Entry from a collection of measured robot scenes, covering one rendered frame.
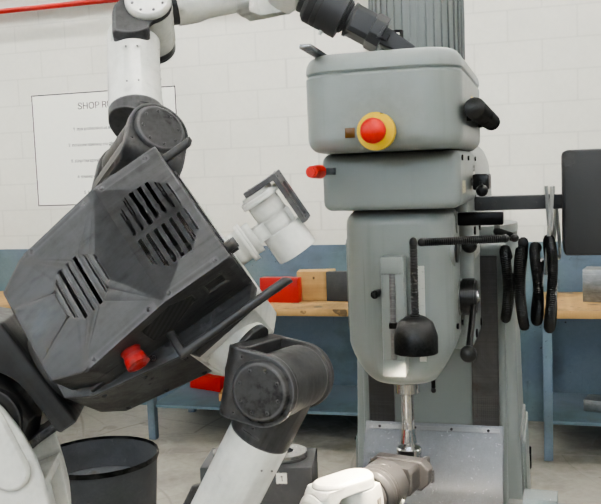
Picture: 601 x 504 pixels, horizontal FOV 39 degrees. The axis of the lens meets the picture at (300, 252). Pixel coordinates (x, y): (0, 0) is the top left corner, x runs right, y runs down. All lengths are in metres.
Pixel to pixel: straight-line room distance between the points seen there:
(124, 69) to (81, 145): 5.24
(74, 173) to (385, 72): 5.45
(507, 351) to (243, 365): 0.99
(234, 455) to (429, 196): 0.55
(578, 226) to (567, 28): 4.12
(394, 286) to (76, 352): 0.59
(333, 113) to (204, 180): 4.87
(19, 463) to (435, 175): 0.79
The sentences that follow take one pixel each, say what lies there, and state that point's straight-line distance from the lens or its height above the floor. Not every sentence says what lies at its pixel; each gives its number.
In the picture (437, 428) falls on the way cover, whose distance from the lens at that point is 2.04.
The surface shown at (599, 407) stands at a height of 0.26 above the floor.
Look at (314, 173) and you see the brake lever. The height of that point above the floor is 1.70.
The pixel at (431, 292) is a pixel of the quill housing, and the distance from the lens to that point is 1.51.
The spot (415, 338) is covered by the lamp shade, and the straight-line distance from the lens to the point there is 1.38.
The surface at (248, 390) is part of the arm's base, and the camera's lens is 1.13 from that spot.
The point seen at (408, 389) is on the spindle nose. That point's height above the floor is 1.29.
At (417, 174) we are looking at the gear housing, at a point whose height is 1.69.
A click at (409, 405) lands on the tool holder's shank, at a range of 1.64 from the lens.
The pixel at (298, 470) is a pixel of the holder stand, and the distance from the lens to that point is 1.69.
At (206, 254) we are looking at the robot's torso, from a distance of 1.08.
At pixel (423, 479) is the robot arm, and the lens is 1.62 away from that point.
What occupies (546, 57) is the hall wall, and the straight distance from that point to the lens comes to 5.81.
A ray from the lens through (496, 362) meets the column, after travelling 1.99.
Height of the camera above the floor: 1.70
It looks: 5 degrees down
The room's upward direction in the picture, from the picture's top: 2 degrees counter-clockwise
